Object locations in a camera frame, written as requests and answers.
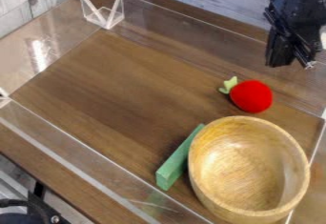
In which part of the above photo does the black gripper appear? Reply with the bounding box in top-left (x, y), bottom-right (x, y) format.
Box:
top-left (263, 0), bottom-right (326, 70)

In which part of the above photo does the red felt ball with leaf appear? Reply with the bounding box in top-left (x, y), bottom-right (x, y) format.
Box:
top-left (218, 76), bottom-right (272, 113)

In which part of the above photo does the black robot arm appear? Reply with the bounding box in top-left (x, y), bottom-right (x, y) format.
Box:
top-left (263, 0), bottom-right (326, 69)

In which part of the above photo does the wooden bowl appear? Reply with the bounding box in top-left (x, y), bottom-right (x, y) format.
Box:
top-left (187, 116), bottom-right (311, 224)

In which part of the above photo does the green rectangular block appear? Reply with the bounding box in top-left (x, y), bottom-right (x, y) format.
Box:
top-left (155, 124), bottom-right (204, 191)

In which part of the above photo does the clear acrylic back wall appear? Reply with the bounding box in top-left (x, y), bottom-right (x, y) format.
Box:
top-left (113, 0), bottom-right (326, 114)

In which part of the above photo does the clear acrylic wall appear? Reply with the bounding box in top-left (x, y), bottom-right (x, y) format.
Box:
top-left (0, 98), bottom-right (212, 224)
top-left (0, 0), bottom-right (97, 97)
top-left (113, 0), bottom-right (326, 114)

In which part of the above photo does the clear acrylic corner bracket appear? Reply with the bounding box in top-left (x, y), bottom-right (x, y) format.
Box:
top-left (80, 0), bottom-right (124, 30)

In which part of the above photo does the clear acrylic front wall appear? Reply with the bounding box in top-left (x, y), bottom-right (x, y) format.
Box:
top-left (0, 98), bottom-right (212, 224)

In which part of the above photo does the clear acrylic left wall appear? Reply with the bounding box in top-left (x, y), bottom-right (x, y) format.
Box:
top-left (0, 0), bottom-right (97, 97)

